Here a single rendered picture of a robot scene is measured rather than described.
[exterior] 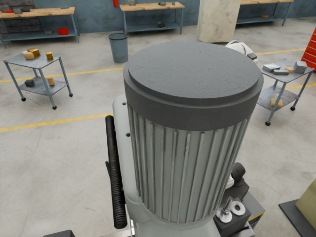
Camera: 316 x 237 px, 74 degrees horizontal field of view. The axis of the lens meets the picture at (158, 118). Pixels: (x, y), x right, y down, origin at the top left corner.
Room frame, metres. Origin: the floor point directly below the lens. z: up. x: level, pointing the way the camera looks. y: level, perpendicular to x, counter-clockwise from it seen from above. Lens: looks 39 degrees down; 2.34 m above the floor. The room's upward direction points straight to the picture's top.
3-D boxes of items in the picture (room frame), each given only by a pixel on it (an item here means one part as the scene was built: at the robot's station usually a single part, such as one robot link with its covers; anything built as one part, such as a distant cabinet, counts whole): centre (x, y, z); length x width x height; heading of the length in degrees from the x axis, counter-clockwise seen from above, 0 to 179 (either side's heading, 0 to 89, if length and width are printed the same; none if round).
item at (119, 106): (0.52, 0.01, 1.81); 0.47 x 0.26 x 0.16; 14
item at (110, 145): (0.46, 0.14, 1.79); 0.45 x 0.04 x 0.04; 14
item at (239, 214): (0.62, -0.43, 1.03); 0.22 x 0.12 x 0.20; 115
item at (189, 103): (0.29, -0.05, 2.05); 0.20 x 0.20 x 0.32
